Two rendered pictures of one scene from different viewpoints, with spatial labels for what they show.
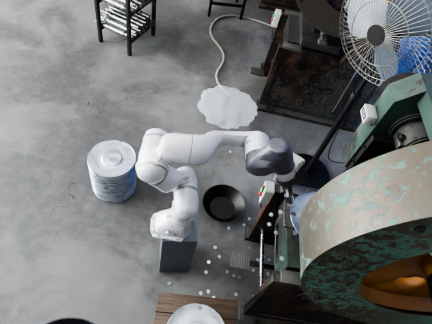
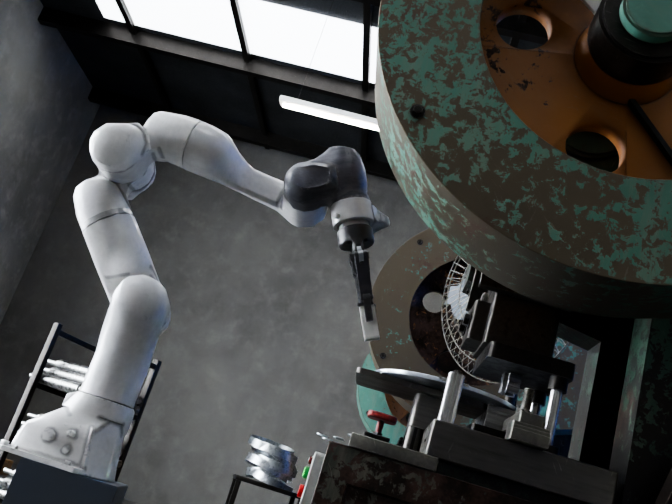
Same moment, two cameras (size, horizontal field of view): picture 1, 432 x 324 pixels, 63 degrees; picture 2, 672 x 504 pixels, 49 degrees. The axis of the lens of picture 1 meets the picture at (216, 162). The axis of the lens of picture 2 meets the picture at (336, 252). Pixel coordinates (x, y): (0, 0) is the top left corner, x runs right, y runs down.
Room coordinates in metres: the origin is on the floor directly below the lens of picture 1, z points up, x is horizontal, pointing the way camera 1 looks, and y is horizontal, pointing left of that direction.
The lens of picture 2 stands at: (-0.55, -0.57, 0.52)
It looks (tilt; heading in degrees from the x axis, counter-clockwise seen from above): 18 degrees up; 13
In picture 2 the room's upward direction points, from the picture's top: 18 degrees clockwise
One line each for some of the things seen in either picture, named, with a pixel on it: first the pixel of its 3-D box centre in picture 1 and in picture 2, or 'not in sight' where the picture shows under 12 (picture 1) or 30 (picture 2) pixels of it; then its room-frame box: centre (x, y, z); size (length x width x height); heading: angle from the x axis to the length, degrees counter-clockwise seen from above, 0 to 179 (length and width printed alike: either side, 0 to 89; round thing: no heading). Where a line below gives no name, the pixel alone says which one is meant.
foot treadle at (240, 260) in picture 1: (276, 268); not in sight; (0.90, -0.52, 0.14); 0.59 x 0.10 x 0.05; 96
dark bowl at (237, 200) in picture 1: (223, 205); not in sight; (1.29, -0.13, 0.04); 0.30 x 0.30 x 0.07
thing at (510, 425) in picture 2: not in sight; (524, 417); (0.75, -0.68, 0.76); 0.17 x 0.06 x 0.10; 6
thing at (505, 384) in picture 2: not in sight; (509, 384); (0.91, -0.65, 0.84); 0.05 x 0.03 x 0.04; 6
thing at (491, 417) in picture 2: not in sight; (503, 427); (0.92, -0.65, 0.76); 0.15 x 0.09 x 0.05; 6
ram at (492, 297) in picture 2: not in sight; (515, 286); (0.91, -0.62, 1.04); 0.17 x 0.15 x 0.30; 96
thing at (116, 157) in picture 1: (111, 157); not in sight; (1.24, 0.63, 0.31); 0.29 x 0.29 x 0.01
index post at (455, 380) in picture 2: not in sight; (451, 397); (0.73, -0.55, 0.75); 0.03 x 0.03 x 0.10; 6
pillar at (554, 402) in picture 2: not in sight; (553, 407); (0.84, -0.73, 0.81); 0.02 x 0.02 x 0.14
